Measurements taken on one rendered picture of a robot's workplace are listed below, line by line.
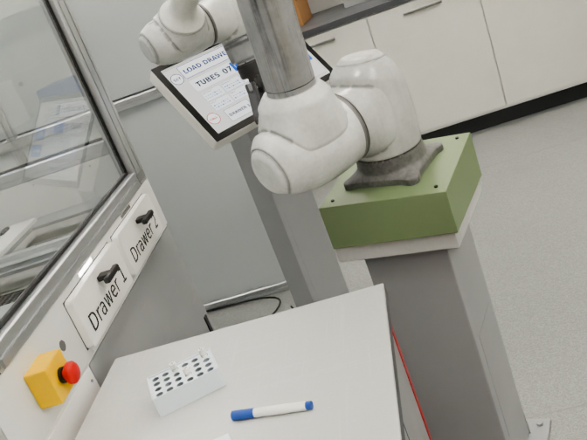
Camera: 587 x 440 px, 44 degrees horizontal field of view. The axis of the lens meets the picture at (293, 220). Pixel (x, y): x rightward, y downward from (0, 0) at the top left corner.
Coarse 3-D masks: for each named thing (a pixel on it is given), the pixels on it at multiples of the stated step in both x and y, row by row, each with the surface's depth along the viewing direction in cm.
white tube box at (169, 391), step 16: (208, 352) 133; (192, 368) 129; (208, 368) 128; (160, 384) 128; (176, 384) 126; (192, 384) 125; (208, 384) 126; (224, 384) 127; (160, 400) 124; (176, 400) 125; (192, 400) 126
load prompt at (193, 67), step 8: (200, 56) 224; (208, 56) 225; (216, 56) 225; (224, 56) 226; (184, 64) 220; (192, 64) 221; (200, 64) 222; (208, 64) 223; (216, 64) 224; (184, 72) 219; (192, 72) 219
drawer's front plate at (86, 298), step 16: (112, 256) 165; (96, 272) 156; (128, 272) 171; (80, 288) 147; (96, 288) 154; (112, 288) 161; (80, 304) 145; (96, 304) 152; (112, 304) 158; (80, 320) 144; (96, 320) 150; (96, 336) 148
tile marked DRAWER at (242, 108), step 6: (240, 102) 218; (246, 102) 219; (228, 108) 216; (234, 108) 216; (240, 108) 217; (246, 108) 218; (228, 114) 215; (234, 114) 215; (240, 114) 216; (234, 120) 214
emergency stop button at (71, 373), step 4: (68, 364) 125; (72, 364) 125; (76, 364) 127; (64, 368) 125; (68, 368) 124; (72, 368) 125; (76, 368) 126; (64, 372) 124; (68, 372) 124; (72, 372) 125; (76, 372) 126; (64, 376) 124; (68, 376) 124; (72, 376) 124; (76, 376) 125; (68, 380) 124; (72, 380) 125; (76, 380) 125
